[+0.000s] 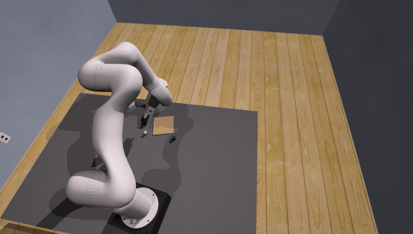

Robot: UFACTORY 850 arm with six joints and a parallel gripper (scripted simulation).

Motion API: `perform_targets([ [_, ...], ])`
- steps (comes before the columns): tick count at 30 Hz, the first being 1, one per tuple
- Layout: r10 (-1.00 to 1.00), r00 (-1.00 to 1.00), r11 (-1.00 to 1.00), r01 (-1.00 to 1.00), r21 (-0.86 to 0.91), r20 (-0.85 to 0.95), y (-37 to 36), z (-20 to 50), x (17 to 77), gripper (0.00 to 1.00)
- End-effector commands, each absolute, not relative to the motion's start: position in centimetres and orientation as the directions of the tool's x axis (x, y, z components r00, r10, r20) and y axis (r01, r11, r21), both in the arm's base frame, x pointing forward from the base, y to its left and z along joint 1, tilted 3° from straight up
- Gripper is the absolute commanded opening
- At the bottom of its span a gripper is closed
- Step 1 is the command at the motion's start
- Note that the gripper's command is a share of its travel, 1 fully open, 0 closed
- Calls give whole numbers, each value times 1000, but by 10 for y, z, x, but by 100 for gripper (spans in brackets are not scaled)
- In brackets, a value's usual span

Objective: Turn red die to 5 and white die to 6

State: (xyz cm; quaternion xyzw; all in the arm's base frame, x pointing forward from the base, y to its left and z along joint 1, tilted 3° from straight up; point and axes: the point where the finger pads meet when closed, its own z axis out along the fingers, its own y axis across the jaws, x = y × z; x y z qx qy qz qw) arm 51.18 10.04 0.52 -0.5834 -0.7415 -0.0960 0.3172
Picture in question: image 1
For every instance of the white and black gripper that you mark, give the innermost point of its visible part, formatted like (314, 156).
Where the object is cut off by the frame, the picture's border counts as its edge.
(148, 114)

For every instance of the tan mat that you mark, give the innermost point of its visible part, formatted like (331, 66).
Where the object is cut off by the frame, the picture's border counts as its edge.
(163, 125)

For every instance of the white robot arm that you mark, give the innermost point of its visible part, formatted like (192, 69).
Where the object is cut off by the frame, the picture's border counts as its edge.
(122, 71)

